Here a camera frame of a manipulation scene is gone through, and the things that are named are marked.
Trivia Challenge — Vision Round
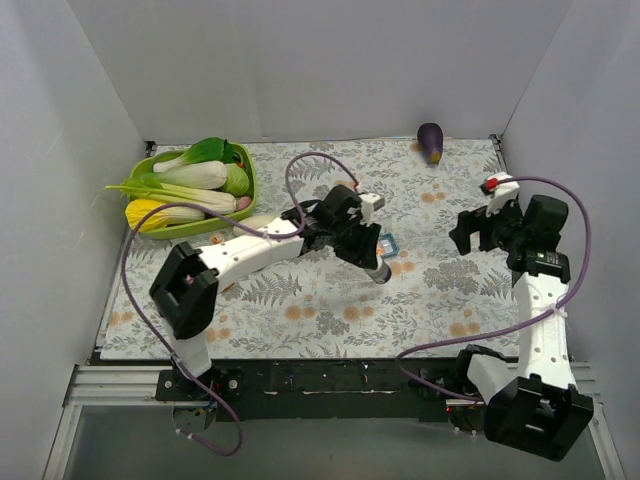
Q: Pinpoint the blue rectangular pill box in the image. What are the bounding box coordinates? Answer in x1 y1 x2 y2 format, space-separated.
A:
377 216 400 259

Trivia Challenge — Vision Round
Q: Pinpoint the white cap pill bottle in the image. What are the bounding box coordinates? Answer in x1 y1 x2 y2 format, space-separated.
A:
367 258 392 285

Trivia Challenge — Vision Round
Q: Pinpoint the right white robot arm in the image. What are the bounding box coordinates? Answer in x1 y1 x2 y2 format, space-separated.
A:
449 195 593 461

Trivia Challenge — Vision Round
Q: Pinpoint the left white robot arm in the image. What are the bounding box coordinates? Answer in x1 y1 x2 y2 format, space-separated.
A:
150 185 391 400

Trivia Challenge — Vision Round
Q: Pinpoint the white radish with leaves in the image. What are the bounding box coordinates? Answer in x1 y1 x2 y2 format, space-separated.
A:
232 215 275 237

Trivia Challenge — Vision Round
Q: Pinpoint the purple eggplant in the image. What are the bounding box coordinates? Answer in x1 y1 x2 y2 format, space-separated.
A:
416 122 444 165

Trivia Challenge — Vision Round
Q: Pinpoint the pink radish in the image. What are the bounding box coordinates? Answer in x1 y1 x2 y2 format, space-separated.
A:
235 196 252 211

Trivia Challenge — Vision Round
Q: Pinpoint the floral table mat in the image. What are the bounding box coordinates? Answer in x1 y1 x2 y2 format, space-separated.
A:
99 138 562 360

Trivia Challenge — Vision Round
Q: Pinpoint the light green cabbage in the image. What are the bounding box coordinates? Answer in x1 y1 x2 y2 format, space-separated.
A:
220 163 250 197

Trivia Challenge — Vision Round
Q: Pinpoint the green plastic basket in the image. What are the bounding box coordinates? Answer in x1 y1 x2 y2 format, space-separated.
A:
131 143 258 240

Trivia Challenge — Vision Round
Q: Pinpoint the green bok choy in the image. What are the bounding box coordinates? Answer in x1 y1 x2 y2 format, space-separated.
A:
152 137 234 173

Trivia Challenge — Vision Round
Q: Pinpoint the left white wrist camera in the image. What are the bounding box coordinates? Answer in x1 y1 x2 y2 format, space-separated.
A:
359 193 385 226

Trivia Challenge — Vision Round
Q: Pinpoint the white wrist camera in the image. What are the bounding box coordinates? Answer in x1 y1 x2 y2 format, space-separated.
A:
359 193 385 226
480 172 520 217

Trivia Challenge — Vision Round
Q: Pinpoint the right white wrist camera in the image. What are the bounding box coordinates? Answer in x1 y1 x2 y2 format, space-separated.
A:
480 172 520 217

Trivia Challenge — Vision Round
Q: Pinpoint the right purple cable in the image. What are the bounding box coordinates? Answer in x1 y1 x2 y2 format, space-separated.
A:
395 174 594 405

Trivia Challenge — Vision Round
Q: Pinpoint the purple cable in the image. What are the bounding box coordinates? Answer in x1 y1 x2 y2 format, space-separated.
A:
395 174 594 405
119 151 361 456

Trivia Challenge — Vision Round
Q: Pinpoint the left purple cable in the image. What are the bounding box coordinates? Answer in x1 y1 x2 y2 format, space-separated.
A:
119 151 361 456

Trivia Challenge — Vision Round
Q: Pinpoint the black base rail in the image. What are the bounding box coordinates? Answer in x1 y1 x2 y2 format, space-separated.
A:
155 358 485 430

